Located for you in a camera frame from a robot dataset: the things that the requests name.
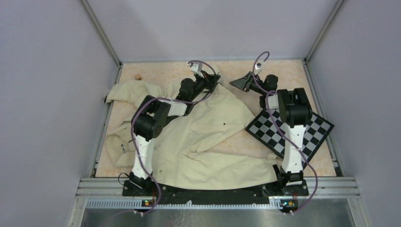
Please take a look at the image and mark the beige zip jacket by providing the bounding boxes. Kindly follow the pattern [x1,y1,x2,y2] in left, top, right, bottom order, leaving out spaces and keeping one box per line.
[97,62,278,190]

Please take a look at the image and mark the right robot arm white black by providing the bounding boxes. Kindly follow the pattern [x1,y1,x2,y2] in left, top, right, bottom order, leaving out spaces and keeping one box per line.
[229,72,313,195]

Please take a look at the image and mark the aluminium frame rail front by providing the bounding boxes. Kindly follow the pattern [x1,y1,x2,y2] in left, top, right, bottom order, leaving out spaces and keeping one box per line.
[76,177,360,211]

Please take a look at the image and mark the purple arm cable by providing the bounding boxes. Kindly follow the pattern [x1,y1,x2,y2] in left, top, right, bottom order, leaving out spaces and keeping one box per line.
[252,51,319,216]
[130,60,218,217]

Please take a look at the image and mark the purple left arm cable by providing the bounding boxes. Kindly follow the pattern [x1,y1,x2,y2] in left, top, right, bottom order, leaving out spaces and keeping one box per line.
[130,60,218,217]

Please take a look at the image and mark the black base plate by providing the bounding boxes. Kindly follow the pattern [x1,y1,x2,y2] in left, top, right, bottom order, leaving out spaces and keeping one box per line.
[122,180,309,206]

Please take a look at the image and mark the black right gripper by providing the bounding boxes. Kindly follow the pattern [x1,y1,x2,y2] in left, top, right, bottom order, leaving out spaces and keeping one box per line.
[229,71,267,96]

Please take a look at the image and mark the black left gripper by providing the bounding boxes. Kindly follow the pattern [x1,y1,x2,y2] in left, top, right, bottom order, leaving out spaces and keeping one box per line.
[189,70,220,101]

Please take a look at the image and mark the black white checkerboard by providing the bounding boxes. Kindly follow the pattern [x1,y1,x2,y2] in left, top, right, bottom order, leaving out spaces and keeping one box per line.
[245,109,334,173]

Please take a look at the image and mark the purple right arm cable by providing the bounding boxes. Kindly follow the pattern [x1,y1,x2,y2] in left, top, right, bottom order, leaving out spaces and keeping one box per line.
[252,51,319,216]

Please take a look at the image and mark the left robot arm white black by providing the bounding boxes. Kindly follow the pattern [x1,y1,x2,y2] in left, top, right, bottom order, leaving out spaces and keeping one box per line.
[128,71,220,195]

